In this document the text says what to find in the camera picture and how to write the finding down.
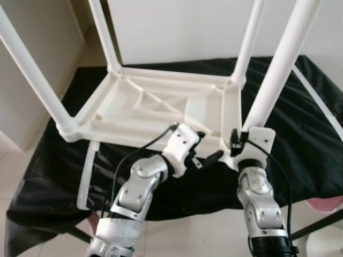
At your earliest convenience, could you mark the white plastic table top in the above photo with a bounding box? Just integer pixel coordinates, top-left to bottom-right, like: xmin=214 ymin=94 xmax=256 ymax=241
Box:
xmin=56 ymin=65 xmax=248 ymax=161

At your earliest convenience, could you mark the black table cover sheet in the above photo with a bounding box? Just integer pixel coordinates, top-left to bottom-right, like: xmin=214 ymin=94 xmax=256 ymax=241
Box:
xmin=5 ymin=55 xmax=343 ymax=256

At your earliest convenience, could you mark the white tape strip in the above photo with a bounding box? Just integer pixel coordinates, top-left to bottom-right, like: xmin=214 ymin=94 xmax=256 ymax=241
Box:
xmin=292 ymin=67 xmax=343 ymax=140
xmin=77 ymin=141 xmax=100 ymax=210

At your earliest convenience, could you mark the pink plastic object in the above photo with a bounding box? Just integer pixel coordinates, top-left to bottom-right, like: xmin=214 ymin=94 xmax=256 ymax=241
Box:
xmin=307 ymin=196 xmax=343 ymax=210

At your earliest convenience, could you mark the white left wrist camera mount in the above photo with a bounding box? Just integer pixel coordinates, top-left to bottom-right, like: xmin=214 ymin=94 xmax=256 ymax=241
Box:
xmin=161 ymin=123 xmax=203 ymax=177

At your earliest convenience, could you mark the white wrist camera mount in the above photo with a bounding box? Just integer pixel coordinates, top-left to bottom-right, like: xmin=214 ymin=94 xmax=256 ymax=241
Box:
xmin=232 ymin=127 xmax=275 ymax=172
xmin=161 ymin=123 xmax=203 ymax=177

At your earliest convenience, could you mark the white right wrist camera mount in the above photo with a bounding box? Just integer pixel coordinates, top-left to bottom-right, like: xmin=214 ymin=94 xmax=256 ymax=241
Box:
xmin=232 ymin=127 xmax=275 ymax=172

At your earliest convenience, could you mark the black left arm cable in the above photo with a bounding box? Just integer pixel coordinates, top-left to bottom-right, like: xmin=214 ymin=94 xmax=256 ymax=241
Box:
xmin=110 ymin=122 xmax=180 ymax=204

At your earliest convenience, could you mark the black metal table frame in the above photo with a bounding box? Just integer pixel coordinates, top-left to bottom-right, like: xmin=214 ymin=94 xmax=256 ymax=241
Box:
xmin=67 ymin=209 xmax=343 ymax=244

